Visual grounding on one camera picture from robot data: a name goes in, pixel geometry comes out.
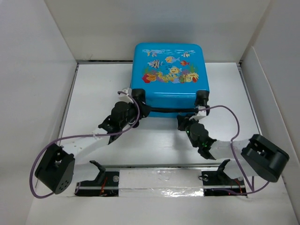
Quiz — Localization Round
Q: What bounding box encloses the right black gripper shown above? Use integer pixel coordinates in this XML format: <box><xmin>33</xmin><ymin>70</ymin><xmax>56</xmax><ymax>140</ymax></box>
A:
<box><xmin>176</xmin><ymin>114</ymin><xmax>199</xmax><ymax>148</ymax></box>

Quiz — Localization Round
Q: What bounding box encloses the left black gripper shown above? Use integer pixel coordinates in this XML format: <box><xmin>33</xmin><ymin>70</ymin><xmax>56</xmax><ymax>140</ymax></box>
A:
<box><xmin>120</xmin><ymin>98</ymin><xmax>151</xmax><ymax>129</ymax></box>

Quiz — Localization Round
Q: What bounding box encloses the blue hard-shell suitcase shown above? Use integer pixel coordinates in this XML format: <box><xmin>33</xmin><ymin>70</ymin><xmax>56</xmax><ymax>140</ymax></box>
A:
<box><xmin>130</xmin><ymin>43</ymin><xmax>210</xmax><ymax>109</ymax></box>

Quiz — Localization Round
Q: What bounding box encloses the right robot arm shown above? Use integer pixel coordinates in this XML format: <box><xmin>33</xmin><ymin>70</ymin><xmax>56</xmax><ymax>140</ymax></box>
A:
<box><xmin>177</xmin><ymin>114</ymin><xmax>290</xmax><ymax>184</ymax></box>

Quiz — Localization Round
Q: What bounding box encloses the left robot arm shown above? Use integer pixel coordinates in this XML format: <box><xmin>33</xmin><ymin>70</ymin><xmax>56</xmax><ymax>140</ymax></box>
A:
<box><xmin>30</xmin><ymin>99</ymin><xmax>152</xmax><ymax>199</ymax></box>

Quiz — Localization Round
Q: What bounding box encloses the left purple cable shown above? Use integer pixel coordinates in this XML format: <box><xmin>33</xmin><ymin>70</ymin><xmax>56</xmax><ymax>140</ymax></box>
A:
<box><xmin>29</xmin><ymin>90</ymin><xmax>141</xmax><ymax>199</ymax></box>

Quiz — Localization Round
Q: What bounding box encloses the purple cable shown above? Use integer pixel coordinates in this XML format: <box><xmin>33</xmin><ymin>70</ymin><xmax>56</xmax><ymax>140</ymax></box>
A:
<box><xmin>199</xmin><ymin>105</ymin><xmax>271</xmax><ymax>195</ymax></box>
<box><xmin>29</xmin><ymin>90</ymin><xmax>141</xmax><ymax>199</ymax></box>

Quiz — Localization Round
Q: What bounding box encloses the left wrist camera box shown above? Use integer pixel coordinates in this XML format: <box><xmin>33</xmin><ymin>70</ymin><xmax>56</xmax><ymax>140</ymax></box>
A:
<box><xmin>118</xmin><ymin>87</ymin><xmax>133</xmax><ymax>103</ymax></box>

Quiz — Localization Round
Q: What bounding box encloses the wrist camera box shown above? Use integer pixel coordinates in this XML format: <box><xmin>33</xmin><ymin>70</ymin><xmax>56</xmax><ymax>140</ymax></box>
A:
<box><xmin>118</xmin><ymin>87</ymin><xmax>133</xmax><ymax>103</ymax></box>
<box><xmin>190</xmin><ymin>106</ymin><xmax>207</xmax><ymax>121</ymax></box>

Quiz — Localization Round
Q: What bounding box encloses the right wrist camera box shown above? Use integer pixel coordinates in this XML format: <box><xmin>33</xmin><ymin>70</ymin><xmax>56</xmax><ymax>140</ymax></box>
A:
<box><xmin>190</xmin><ymin>106</ymin><xmax>207</xmax><ymax>121</ymax></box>

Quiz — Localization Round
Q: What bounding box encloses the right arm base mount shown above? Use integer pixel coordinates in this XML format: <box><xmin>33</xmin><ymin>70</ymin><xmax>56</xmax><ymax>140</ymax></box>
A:
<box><xmin>198</xmin><ymin>159</ymin><xmax>246</xmax><ymax>196</ymax></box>

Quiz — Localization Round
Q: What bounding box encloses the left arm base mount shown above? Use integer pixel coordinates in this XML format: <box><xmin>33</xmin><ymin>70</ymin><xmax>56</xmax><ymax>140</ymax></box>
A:
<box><xmin>74</xmin><ymin>160</ymin><xmax>120</xmax><ymax>197</ymax></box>

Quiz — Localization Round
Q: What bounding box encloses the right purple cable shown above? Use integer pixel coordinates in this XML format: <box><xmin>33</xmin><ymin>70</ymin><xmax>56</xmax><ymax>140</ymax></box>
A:
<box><xmin>199</xmin><ymin>105</ymin><xmax>271</xmax><ymax>195</ymax></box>

